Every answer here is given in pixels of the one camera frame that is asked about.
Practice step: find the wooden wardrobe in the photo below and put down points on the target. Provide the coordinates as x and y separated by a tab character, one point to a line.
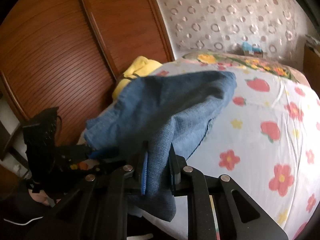
68	54

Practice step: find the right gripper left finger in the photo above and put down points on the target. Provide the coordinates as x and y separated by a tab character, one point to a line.
144	166

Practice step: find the yellow plush toy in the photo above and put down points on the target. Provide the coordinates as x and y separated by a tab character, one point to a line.
140	67

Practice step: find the wooden sideboard cabinet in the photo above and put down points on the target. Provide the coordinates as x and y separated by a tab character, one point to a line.
311	65

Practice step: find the blue denim jeans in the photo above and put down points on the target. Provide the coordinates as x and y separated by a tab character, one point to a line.
176	110

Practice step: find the person's left hand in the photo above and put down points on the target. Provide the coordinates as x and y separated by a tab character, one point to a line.
42	198

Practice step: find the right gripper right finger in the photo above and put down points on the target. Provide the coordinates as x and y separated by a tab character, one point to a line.
174	171

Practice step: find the pink circle patterned curtain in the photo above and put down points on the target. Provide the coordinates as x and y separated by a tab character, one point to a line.
277	27

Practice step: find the floral pink blanket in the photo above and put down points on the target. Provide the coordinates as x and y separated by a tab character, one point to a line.
248	62

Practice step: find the white strawberry bed sheet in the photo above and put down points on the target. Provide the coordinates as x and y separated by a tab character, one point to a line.
266	139

